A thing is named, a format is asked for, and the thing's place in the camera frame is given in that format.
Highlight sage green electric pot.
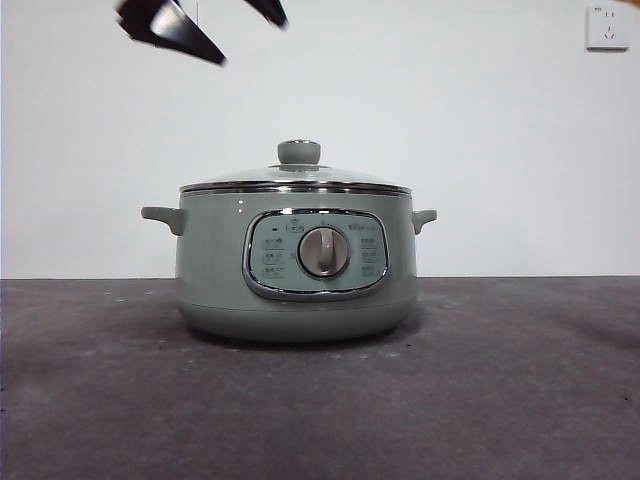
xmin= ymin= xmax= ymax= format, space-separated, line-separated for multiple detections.
xmin=140 ymin=189 xmax=438 ymax=344

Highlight glass lid with green knob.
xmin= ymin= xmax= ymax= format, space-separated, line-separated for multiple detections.
xmin=179 ymin=139 xmax=412 ymax=195

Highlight white wall socket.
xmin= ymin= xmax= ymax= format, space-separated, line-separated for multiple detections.
xmin=585 ymin=3 xmax=631 ymax=52

